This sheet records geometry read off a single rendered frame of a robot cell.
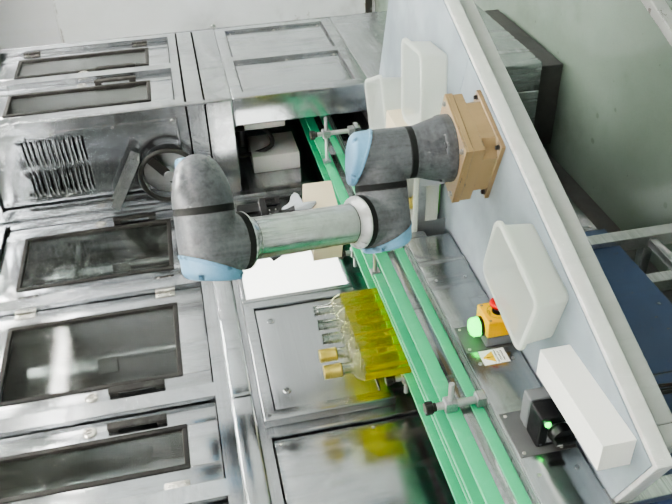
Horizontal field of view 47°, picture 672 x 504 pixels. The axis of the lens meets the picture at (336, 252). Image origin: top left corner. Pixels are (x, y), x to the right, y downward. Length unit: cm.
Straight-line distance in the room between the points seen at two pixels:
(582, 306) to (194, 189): 74
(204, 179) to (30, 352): 109
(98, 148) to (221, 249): 141
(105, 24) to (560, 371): 450
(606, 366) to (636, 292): 61
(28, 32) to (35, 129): 334
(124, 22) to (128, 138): 278
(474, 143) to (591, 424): 63
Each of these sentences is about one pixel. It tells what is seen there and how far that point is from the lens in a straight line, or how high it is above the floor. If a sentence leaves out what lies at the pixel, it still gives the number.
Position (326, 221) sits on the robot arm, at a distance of 158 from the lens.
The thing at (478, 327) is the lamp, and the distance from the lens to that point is 172.
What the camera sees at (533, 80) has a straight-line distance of 301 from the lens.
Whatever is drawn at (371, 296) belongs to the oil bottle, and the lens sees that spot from 206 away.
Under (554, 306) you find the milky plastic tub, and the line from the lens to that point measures 149.
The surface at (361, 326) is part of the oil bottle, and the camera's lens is 197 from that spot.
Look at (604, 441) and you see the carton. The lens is 137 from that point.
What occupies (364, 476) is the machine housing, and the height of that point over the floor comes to 111.
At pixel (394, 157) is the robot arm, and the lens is 166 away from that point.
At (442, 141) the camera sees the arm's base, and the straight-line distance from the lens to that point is 168.
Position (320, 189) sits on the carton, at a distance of 198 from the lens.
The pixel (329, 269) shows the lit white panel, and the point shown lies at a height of 103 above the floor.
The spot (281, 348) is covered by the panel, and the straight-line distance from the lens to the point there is 215.
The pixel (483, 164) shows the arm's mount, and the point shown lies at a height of 79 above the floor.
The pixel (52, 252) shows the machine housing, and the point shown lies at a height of 191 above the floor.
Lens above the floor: 139
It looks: 9 degrees down
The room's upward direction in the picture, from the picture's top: 99 degrees counter-clockwise
